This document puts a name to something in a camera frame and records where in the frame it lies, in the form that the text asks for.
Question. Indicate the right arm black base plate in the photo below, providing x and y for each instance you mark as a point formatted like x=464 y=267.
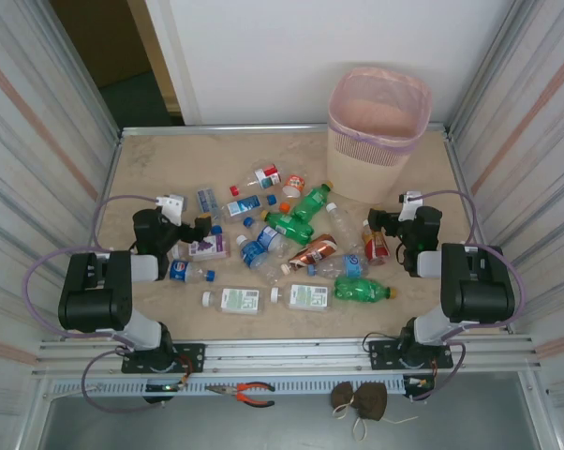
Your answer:
x=381 y=358

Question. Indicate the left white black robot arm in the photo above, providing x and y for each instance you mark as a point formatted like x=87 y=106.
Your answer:
x=94 y=290

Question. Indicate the red label bottle yellow cap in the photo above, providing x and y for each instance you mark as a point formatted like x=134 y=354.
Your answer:
x=375 y=248

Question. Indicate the clear bottle red cap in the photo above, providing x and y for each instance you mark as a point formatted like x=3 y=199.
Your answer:
x=268 y=177

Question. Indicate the clear bottle light blue label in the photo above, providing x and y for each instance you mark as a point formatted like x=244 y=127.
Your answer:
x=352 y=266

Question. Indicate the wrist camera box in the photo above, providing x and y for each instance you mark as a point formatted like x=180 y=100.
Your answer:
x=411 y=206
x=174 y=204

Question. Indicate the aluminium mounting rail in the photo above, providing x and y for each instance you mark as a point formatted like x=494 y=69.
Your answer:
x=286 y=351

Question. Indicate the black controller board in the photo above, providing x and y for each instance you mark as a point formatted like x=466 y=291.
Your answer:
x=415 y=384
x=162 y=387

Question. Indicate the orange label bottle orange cap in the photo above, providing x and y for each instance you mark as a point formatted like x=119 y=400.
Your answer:
x=295 y=183

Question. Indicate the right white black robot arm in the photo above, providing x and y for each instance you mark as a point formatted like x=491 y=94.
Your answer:
x=474 y=281

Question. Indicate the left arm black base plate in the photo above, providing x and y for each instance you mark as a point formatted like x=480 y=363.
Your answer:
x=194 y=357

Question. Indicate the clear bottle blue cap label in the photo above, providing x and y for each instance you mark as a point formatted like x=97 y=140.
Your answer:
x=268 y=236

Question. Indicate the aluminium table edge rail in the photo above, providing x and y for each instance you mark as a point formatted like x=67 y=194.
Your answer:
x=216 y=130

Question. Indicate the green plastic bottle yellow cap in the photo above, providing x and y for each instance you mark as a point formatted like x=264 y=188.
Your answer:
x=286 y=227
x=310 y=201
x=357 y=289

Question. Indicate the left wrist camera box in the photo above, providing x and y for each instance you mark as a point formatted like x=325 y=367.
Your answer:
x=174 y=204

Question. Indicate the water bottle blue white label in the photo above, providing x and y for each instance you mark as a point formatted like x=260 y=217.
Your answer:
x=244 y=205

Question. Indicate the clear unlabelled bottle white cap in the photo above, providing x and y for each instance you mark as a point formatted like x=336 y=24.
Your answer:
x=343 y=225

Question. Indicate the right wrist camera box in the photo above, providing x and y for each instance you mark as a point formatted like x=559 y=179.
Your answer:
x=411 y=206

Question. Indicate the pink bin liner bag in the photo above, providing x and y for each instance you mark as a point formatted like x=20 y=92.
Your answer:
x=380 y=117

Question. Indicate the blue Pepsi label bottle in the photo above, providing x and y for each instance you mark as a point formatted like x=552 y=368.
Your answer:
x=180 y=271

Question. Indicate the green white label bottle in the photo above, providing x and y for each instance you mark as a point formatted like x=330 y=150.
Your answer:
x=305 y=297
x=237 y=300

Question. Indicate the purple grape label bottle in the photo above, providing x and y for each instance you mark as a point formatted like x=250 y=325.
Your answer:
x=207 y=246

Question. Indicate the brown cloth pouch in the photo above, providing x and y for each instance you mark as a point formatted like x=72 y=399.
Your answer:
x=371 y=400
x=342 y=395

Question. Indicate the beige plastic waste bin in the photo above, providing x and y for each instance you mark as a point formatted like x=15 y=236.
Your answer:
x=357 y=183

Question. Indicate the blue label bottle white cap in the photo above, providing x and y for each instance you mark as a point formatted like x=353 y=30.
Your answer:
x=254 y=253

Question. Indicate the small clear bottle blue print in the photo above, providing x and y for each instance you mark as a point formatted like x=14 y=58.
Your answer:
x=207 y=200

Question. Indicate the copper brown label bottle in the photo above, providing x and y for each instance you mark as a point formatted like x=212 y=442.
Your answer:
x=317 y=250

